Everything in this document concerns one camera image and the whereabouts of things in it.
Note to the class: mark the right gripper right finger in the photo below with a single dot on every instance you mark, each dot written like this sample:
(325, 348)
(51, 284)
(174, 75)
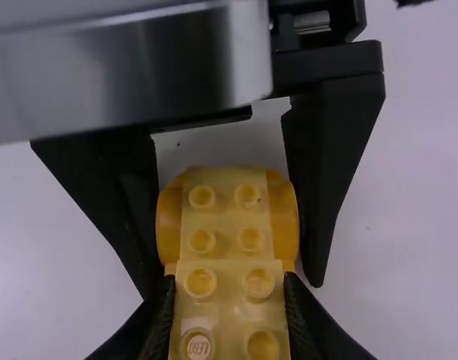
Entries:
(311, 330)

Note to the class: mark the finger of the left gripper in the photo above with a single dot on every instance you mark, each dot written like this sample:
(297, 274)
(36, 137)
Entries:
(112, 195)

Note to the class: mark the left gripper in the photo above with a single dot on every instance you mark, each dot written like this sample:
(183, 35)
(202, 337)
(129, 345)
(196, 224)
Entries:
(318, 56)

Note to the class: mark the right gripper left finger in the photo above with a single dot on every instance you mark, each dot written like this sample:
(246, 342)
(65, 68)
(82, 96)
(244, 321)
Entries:
(146, 330)

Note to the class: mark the yellow toy car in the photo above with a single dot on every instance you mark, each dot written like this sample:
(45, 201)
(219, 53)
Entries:
(225, 262)

